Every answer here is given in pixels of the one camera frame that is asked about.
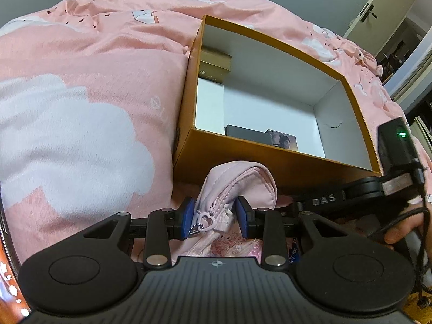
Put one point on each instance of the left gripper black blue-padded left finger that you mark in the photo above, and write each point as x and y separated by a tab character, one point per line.
160	227

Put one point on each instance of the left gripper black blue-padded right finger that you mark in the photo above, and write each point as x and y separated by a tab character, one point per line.
272	228

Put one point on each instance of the pink zippered pouch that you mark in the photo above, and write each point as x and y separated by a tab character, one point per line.
217	233

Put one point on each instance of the cream bedroom door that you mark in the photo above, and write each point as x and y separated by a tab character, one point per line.
376	23

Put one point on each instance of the person's right hand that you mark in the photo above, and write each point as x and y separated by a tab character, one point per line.
402	229

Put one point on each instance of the dark photo card box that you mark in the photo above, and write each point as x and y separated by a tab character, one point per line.
269	137

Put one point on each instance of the orange cardboard storage box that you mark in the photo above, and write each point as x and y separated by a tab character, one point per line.
274	86

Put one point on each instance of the white flat box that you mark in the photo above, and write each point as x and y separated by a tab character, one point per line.
209	113

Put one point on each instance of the pink cloud-print duvet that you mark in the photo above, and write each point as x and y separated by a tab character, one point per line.
91	92

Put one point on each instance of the gold small box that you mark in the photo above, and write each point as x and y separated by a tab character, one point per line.
214	65

